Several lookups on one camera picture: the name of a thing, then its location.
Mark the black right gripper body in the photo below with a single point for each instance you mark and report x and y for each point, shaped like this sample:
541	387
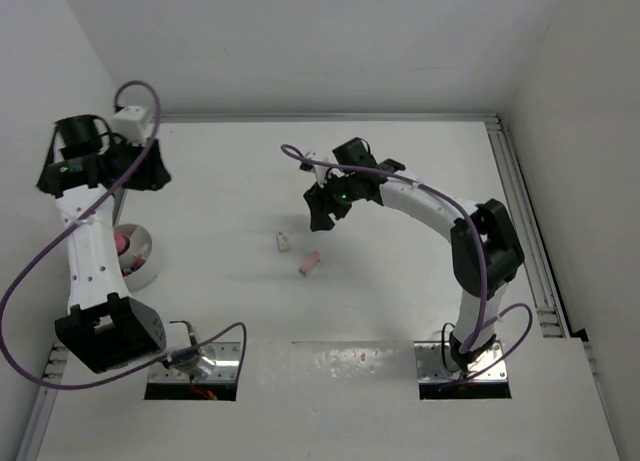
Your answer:
341	193

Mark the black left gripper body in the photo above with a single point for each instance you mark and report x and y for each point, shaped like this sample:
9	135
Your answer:
122	157

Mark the white eraser with label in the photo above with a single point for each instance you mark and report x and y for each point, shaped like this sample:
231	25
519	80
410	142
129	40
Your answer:
283	241

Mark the red pen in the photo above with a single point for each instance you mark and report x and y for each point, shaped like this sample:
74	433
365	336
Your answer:
136	264

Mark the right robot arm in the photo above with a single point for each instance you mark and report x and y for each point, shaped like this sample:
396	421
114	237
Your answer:
485	248

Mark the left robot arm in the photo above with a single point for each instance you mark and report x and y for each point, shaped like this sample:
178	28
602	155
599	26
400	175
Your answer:
105	326

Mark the pink eraser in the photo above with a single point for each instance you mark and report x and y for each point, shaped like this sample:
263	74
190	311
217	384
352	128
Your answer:
309	263

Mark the white round container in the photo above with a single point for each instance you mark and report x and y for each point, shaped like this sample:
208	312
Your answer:
141	243

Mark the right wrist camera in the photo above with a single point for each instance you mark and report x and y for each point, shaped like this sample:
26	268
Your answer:
316	164

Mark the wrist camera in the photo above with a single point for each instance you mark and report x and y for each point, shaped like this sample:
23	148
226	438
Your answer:
131	122
316	164

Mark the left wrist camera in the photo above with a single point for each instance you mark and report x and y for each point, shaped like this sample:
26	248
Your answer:
131	122

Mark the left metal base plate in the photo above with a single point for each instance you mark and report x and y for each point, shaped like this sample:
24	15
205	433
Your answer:
211	376

